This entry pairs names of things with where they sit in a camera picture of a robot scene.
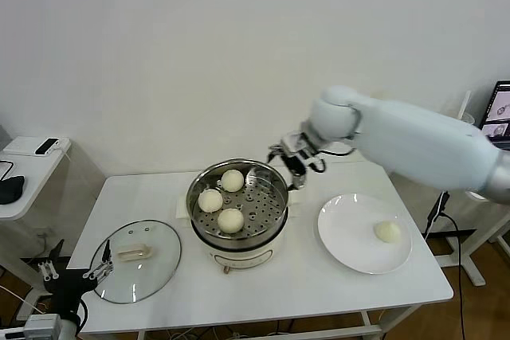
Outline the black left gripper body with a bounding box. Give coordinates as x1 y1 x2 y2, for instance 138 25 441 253
41 269 99 317

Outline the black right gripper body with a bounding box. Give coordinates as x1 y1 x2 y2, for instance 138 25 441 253
278 131 326 176

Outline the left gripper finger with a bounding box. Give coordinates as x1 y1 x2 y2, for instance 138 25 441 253
81 239 116 281
37 239 65 282

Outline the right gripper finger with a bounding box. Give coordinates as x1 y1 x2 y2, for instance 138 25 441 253
288 171 308 192
267 143 286 164

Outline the glass lid cream handle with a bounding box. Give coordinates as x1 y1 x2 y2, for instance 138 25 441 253
88 219 182 305

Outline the white steamed baozi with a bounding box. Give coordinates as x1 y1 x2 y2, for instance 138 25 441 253
217 208 245 234
198 190 223 213
373 221 402 244
221 170 245 193

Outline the stainless steel steamer basket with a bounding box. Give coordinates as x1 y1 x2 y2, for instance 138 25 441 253
186 159 288 252

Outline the white round plate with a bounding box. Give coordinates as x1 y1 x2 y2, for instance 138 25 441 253
317 194 413 276

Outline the white side table rounded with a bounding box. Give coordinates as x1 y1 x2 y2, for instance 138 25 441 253
0 136 73 322

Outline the black computer mouse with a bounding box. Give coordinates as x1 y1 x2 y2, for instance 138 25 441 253
0 175 26 205

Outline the white electric cooker base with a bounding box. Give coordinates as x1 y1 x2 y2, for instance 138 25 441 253
175 182 303 276

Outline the black smartphone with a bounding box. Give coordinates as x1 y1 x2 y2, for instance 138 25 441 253
34 139 61 157

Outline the flat white box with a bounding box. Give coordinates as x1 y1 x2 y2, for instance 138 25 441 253
2 137 72 158

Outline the white drinking straw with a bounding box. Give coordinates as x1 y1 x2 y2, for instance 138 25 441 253
460 91 472 122

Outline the white side table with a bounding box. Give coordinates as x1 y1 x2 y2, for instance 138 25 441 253
432 192 510 287

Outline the grey laptop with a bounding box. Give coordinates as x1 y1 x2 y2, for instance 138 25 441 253
480 80 510 150

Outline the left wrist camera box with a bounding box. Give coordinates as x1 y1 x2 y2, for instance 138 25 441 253
22 314 63 340

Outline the black and white cable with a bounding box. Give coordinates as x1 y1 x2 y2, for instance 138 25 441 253
422 190 485 340

